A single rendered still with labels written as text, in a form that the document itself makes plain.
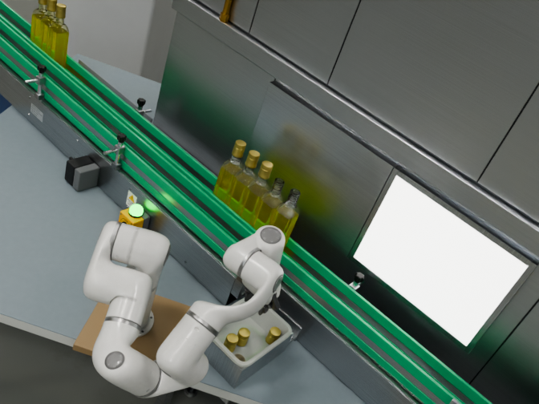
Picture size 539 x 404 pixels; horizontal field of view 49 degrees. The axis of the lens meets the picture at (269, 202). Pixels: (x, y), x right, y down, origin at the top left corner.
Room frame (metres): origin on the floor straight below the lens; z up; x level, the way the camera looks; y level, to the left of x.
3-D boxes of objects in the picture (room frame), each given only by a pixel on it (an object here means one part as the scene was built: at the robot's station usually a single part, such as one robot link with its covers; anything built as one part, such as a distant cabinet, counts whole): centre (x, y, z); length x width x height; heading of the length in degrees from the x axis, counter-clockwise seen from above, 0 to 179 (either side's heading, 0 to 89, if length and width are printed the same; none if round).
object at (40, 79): (1.76, 0.93, 0.94); 0.07 x 0.04 x 0.13; 150
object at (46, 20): (2.01, 1.01, 1.02); 0.06 x 0.06 x 0.28; 60
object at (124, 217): (1.44, 0.39, 0.79); 0.07 x 0.07 x 0.07; 60
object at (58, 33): (1.98, 0.96, 1.02); 0.06 x 0.06 x 0.28; 60
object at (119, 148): (1.54, 0.53, 0.94); 0.07 x 0.04 x 0.13; 150
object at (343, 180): (1.44, -0.27, 1.15); 0.90 x 0.03 x 0.34; 60
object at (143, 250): (1.07, 0.25, 1.01); 0.13 x 0.10 x 0.16; 98
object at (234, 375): (1.16, -0.08, 0.79); 0.27 x 0.17 x 0.08; 150
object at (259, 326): (1.14, -0.07, 0.80); 0.22 x 0.17 x 0.09; 151
